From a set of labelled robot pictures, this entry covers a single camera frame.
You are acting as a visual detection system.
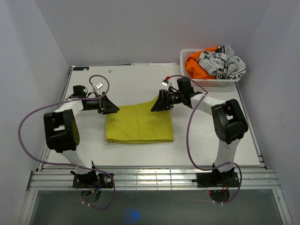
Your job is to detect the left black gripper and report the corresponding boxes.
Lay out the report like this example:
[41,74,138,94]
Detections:
[83,91,119,115]

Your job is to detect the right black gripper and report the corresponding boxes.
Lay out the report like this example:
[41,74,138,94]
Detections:
[150,90,184,112]

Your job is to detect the yellow-green trousers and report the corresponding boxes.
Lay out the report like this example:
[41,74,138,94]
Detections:
[105,97,174,144]

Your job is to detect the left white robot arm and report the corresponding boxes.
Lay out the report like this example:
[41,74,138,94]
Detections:
[43,85,120,188]

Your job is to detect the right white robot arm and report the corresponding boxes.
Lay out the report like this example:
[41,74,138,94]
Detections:
[151,75,248,188]

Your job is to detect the blue label sticker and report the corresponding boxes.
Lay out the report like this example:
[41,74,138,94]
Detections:
[73,67,89,71]

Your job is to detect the orange garment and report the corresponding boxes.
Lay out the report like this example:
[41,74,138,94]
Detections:
[185,47,217,80]

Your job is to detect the white plastic basket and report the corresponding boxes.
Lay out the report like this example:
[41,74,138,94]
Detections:
[180,48,242,88]

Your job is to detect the newspaper print garment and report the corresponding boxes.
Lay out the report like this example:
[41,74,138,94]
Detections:
[196,45,246,80]

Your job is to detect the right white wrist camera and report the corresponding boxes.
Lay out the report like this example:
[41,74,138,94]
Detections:
[161,79,172,89]

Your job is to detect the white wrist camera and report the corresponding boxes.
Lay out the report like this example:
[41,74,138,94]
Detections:
[92,82,103,94]
[161,79,172,89]

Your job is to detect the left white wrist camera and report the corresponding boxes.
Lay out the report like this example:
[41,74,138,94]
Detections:
[92,82,103,94]

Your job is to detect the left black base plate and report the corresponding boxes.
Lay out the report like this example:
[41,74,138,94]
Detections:
[72,172,113,188]

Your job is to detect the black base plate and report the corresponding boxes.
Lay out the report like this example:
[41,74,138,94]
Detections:
[72,172,113,188]
[192,170,240,188]

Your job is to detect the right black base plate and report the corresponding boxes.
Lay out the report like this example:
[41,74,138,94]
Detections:
[192,170,240,188]

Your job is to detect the aluminium rail frame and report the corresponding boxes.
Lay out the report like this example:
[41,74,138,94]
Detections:
[18,65,293,225]

